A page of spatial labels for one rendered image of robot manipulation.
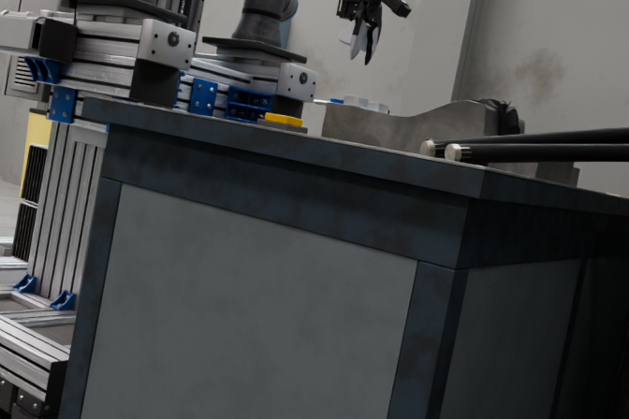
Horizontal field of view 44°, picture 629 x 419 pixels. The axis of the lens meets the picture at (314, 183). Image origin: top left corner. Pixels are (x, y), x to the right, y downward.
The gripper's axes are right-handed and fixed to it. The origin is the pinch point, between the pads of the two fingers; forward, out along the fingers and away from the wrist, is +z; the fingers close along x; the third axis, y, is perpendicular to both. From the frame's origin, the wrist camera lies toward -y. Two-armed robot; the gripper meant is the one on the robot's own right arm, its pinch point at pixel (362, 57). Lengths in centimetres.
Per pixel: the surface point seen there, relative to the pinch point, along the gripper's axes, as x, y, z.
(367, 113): 8.4, -8.9, 13.2
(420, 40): -232, 102, -45
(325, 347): 69, -43, 48
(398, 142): 8.4, -17.6, 18.2
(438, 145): 43, -42, 18
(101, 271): 69, 0, 49
